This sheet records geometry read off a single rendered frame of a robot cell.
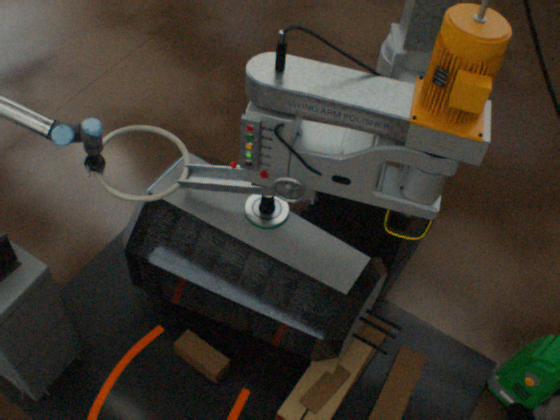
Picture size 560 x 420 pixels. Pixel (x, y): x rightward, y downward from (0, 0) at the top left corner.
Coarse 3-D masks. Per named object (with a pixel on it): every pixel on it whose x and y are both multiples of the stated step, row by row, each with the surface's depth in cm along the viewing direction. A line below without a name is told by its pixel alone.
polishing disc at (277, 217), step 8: (248, 200) 295; (256, 200) 295; (280, 200) 296; (248, 208) 292; (256, 208) 292; (280, 208) 293; (288, 208) 294; (248, 216) 289; (256, 216) 289; (264, 216) 289; (272, 216) 290; (280, 216) 290; (256, 224) 287; (264, 224) 286; (272, 224) 287
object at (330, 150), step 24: (288, 144) 240; (312, 144) 246; (336, 144) 246; (360, 144) 239; (384, 144) 232; (312, 168) 249; (336, 168) 246; (360, 168) 242; (384, 168) 260; (432, 168) 231; (456, 168) 230; (312, 192) 263; (336, 192) 257; (360, 192) 253; (384, 192) 252; (432, 216) 252
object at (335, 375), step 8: (344, 352) 315; (328, 360) 311; (336, 360) 311; (320, 368) 309; (328, 368) 308; (336, 368) 309; (328, 376) 305; (336, 376) 306; (344, 376) 306; (320, 384) 302; (328, 384) 302; (336, 384) 303; (312, 392) 299; (320, 392) 299; (328, 392) 300; (304, 400) 296; (312, 400) 296; (320, 400) 296; (312, 408) 293
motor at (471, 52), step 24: (456, 24) 186; (480, 24) 188; (504, 24) 190; (456, 48) 189; (480, 48) 185; (504, 48) 189; (432, 72) 204; (456, 72) 196; (480, 72) 194; (432, 96) 208; (456, 96) 195; (480, 96) 192; (432, 120) 213; (456, 120) 212; (480, 120) 215
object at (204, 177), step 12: (192, 168) 293; (204, 168) 291; (216, 168) 289; (228, 168) 286; (240, 168) 285; (180, 180) 285; (192, 180) 291; (204, 180) 289; (216, 180) 288; (228, 180) 287; (240, 180) 285; (240, 192) 280; (252, 192) 277; (264, 192) 275; (300, 192) 269
